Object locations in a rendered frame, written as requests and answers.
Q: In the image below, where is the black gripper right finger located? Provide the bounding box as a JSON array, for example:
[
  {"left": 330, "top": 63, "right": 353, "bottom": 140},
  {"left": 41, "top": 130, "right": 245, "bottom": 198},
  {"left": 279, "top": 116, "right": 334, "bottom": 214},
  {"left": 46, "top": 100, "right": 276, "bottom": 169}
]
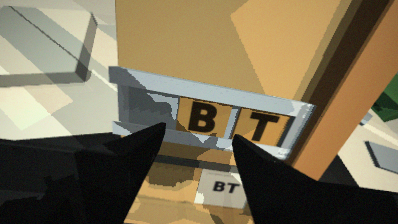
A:
[{"left": 232, "top": 134, "right": 398, "bottom": 224}]

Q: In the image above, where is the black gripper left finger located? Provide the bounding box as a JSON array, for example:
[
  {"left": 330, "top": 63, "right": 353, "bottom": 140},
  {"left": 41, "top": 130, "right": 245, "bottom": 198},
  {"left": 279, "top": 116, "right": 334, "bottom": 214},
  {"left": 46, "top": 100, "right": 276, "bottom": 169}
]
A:
[{"left": 0, "top": 122, "right": 166, "bottom": 224}]

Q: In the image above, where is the white paper ticket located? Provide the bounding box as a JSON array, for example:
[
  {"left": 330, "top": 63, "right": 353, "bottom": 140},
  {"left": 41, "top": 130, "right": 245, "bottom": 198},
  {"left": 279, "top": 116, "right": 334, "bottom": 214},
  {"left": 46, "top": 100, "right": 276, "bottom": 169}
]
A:
[{"left": 194, "top": 169, "right": 247, "bottom": 209}]

